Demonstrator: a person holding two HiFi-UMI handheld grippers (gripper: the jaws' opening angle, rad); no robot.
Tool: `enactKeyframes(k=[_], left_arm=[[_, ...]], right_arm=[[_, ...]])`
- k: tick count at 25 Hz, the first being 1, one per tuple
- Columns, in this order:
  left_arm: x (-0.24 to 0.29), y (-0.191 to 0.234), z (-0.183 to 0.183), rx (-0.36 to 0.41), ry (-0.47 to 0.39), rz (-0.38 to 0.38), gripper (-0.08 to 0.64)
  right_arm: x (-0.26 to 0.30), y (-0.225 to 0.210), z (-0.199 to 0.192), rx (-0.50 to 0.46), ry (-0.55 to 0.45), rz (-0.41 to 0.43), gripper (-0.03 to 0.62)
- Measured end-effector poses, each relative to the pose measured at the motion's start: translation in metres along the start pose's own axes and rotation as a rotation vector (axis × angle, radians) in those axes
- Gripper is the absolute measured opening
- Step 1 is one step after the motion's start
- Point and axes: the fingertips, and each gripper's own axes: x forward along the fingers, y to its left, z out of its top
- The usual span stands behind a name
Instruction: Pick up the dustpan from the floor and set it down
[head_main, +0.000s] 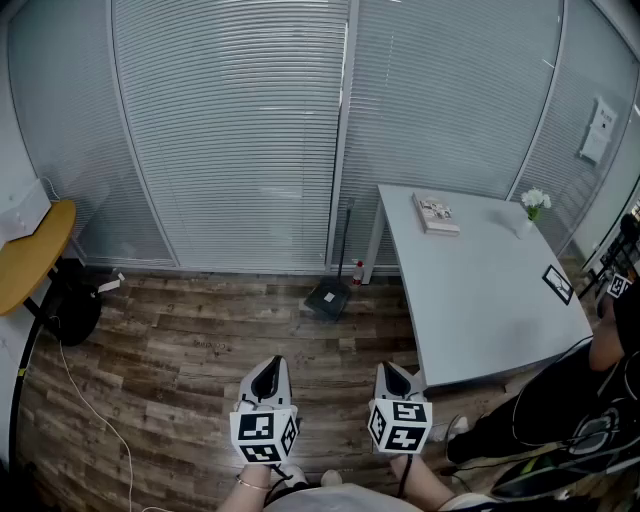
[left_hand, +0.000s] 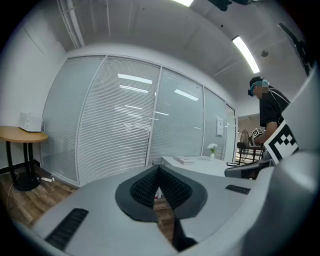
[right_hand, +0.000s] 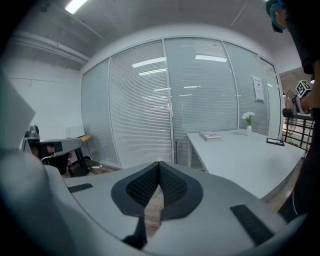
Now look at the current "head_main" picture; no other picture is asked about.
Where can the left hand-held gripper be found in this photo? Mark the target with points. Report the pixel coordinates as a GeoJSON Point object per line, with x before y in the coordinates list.
{"type": "Point", "coordinates": [260, 430]}

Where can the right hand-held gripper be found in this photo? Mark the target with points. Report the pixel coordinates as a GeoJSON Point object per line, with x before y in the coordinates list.
{"type": "Point", "coordinates": [400, 427]}

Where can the person's right forearm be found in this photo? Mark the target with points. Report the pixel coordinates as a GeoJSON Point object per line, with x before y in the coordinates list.
{"type": "Point", "coordinates": [425, 485]}

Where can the person's left forearm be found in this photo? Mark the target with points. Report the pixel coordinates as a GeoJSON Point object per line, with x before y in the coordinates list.
{"type": "Point", "coordinates": [247, 495]}

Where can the person's white shoe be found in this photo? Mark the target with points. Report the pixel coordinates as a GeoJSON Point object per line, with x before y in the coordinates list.
{"type": "Point", "coordinates": [331, 477]}
{"type": "Point", "coordinates": [295, 474]}

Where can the white square table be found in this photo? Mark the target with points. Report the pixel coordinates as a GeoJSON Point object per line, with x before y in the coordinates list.
{"type": "Point", "coordinates": [475, 300]}

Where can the red-capped plastic bottle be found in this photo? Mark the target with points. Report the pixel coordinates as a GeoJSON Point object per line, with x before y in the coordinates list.
{"type": "Point", "coordinates": [357, 275]}

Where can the person's white garment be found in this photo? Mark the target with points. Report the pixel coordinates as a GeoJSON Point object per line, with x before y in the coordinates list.
{"type": "Point", "coordinates": [340, 500]}

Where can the grey paperback book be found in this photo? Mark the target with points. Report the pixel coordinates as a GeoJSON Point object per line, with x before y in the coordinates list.
{"type": "Point", "coordinates": [436, 215]}

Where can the black bag with green trim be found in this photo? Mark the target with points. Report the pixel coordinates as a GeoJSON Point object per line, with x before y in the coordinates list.
{"type": "Point", "coordinates": [560, 470]}

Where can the white paper tag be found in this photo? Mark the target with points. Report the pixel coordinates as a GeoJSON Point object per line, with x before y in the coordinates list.
{"type": "Point", "coordinates": [110, 286]}

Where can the black framed picture card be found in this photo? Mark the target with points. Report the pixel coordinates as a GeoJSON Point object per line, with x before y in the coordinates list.
{"type": "Point", "coordinates": [559, 285]}

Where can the white flower bunch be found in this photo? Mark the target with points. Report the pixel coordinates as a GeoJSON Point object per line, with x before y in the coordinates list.
{"type": "Point", "coordinates": [535, 199]}

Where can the white slatted window blind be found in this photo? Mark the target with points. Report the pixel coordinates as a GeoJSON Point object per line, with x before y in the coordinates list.
{"type": "Point", "coordinates": [440, 100]}
{"type": "Point", "coordinates": [75, 125]}
{"type": "Point", "coordinates": [230, 140]}
{"type": "Point", "coordinates": [585, 75]}

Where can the round yellow table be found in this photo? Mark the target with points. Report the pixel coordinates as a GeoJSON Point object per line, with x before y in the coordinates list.
{"type": "Point", "coordinates": [30, 260]}

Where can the white box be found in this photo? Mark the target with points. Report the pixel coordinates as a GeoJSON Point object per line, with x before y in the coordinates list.
{"type": "Point", "coordinates": [22, 212]}

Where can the black table leg frame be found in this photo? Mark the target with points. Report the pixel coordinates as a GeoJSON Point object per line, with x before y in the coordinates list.
{"type": "Point", "coordinates": [22, 360]}

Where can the grey partition post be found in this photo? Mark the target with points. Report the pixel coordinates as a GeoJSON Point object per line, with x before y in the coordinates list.
{"type": "Point", "coordinates": [345, 125]}

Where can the white wall notice holder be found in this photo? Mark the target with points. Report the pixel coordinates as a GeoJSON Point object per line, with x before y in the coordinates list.
{"type": "Point", "coordinates": [598, 132]}

